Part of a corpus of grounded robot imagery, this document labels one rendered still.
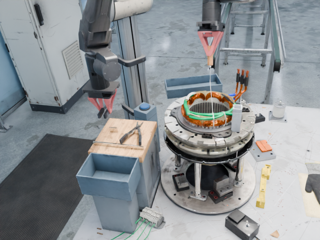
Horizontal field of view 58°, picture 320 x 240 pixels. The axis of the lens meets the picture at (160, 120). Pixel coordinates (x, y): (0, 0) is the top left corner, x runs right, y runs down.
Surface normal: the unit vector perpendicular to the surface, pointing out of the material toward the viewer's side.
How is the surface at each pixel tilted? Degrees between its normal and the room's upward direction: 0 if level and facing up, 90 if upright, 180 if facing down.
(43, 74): 90
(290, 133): 0
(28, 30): 90
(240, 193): 0
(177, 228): 0
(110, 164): 90
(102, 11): 116
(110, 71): 90
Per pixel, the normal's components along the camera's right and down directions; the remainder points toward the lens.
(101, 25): 0.52, 0.76
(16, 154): -0.07, -0.82
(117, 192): -0.23, 0.57
